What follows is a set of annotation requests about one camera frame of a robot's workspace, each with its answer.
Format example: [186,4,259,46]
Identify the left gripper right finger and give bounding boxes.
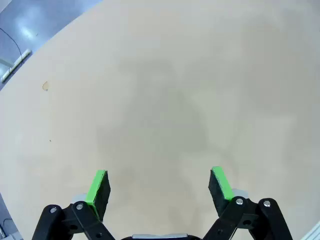
[201,166,294,240]

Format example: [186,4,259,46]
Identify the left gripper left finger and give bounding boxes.
[31,169,117,240]

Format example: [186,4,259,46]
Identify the white power strip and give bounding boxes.
[0,48,33,84]

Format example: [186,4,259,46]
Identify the thin black floor cable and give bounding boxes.
[0,27,24,60]

